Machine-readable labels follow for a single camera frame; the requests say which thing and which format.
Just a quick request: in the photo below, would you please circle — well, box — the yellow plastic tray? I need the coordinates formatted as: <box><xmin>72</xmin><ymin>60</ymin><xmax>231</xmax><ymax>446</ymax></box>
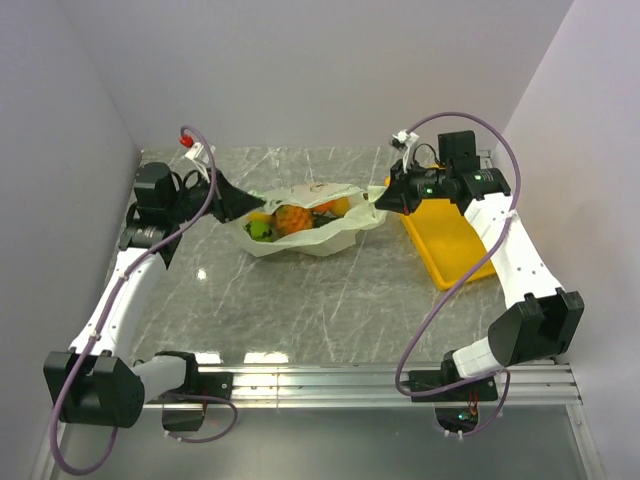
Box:
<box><xmin>394</xmin><ymin>173</ymin><xmax>486</xmax><ymax>291</ymax></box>

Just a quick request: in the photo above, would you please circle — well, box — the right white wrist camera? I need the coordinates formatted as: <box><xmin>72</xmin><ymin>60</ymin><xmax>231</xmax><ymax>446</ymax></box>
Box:
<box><xmin>390</xmin><ymin>130</ymin><xmax>419</xmax><ymax>173</ymax></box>

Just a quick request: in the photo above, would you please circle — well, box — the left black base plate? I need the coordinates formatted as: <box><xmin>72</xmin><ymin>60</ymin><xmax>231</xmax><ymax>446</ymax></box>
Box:
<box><xmin>150</xmin><ymin>371</ymin><xmax>234</xmax><ymax>404</ymax></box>

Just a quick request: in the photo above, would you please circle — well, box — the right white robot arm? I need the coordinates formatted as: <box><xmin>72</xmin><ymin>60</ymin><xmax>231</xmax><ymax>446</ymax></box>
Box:
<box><xmin>375</xmin><ymin>130</ymin><xmax>585</xmax><ymax>400</ymax></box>

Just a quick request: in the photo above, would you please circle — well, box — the pale green plastic bag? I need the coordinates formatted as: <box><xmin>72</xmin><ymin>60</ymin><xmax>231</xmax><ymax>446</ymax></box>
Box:
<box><xmin>225</xmin><ymin>183</ymin><xmax>386</xmax><ymax>257</ymax></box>

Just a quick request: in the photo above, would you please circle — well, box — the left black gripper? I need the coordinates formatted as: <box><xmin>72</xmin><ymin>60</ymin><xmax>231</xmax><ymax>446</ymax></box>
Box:
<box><xmin>166</xmin><ymin>166</ymin><xmax>263</xmax><ymax>224</ymax></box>

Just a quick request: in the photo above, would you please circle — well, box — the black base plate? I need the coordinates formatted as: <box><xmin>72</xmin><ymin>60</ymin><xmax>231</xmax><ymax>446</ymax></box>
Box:
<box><xmin>150</xmin><ymin>371</ymin><xmax>234</xmax><ymax>404</ymax></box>
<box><xmin>402</xmin><ymin>370</ymin><xmax>498</xmax><ymax>403</ymax></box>

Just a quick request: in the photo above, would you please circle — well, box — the aluminium mounting rail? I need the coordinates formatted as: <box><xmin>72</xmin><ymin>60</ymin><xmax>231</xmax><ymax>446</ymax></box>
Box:
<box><xmin>54</xmin><ymin>364</ymin><xmax>584</xmax><ymax>409</ymax></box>

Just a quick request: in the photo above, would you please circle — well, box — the fake orange pineapple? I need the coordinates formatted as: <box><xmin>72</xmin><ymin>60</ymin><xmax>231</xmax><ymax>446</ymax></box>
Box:
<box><xmin>272</xmin><ymin>205</ymin><xmax>338</xmax><ymax>237</ymax></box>

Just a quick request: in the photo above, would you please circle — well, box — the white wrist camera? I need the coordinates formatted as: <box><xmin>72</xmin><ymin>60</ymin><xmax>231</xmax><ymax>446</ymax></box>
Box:
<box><xmin>180</xmin><ymin>134</ymin><xmax>211</xmax><ymax>179</ymax></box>
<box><xmin>390</xmin><ymin>130</ymin><xmax>419</xmax><ymax>173</ymax></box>

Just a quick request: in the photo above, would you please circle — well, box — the fake green watermelon ball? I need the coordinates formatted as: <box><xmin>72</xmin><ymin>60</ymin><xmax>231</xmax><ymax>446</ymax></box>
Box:
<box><xmin>244</xmin><ymin>220</ymin><xmax>274</xmax><ymax>242</ymax></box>

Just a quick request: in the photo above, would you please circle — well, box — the fake yellow lemon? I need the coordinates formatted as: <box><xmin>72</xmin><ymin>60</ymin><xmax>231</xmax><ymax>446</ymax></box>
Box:
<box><xmin>330</xmin><ymin>197</ymin><xmax>351</xmax><ymax>217</ymax></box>

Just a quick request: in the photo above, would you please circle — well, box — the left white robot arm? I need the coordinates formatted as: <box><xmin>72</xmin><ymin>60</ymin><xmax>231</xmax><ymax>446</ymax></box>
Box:
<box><xmin>43</xmin><ymin>162</ymin><xmax>265</xmax><ymax>428</ymax></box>

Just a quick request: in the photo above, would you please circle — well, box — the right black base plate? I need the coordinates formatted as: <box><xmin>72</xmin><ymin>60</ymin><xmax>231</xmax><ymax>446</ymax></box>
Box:
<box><xmin>402</xmin><ymin>370</ymin><xmax>498</xmax><ymax>403</ymax></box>

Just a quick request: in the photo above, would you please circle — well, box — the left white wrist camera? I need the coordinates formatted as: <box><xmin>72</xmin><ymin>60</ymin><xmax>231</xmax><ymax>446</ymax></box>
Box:
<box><xmin>180</xmin><ymin>134</ymin><xmax>211</xmax><ymax>179</ymax></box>

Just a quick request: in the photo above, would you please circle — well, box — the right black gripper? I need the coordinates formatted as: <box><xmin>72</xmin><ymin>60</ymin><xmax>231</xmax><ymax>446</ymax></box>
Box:
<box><xmin>375</xmin><ymin>156</ymin><xmax>452</xmax><ymax>216</ymax></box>

